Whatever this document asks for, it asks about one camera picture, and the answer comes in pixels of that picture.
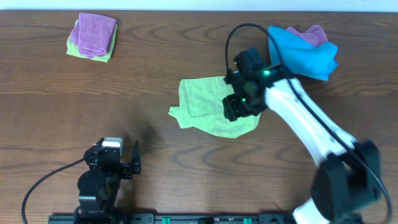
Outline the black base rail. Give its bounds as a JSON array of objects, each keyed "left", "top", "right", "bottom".
[{"left": 48, "top": 213, "right": 296, "bottom": 224}]

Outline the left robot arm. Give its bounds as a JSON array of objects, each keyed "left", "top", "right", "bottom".
[{"left": 73, "top": 138, "right": 142, "bottom": 224}]

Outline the purple crumpled cloth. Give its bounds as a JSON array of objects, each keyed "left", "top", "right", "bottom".
[{"left": 286, "top": 25, "right": 328, "bottom": 47}]

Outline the green microfibre cloth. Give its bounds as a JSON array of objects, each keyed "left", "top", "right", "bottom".
[{"left": 169, "top": 77, "right": 260, "bottom": 138}]

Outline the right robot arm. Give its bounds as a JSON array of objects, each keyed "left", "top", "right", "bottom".
[{"left": 223, "top": 48, "right": 382, "bottom": 223}]

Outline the folded green cloth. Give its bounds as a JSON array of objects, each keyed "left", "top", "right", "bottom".
[{"left": 67, "top": 20, "right": 118, "bottom": 63}]

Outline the blue crumpled cloth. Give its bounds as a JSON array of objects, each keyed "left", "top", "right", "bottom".
[{"left": 268, "top": 26, "right": 338, "bottom": 81}]

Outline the folded purple cloth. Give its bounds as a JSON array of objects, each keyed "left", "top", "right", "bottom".
[{"left": 70, "top": 12, "right": 117, "bottom": 58}]

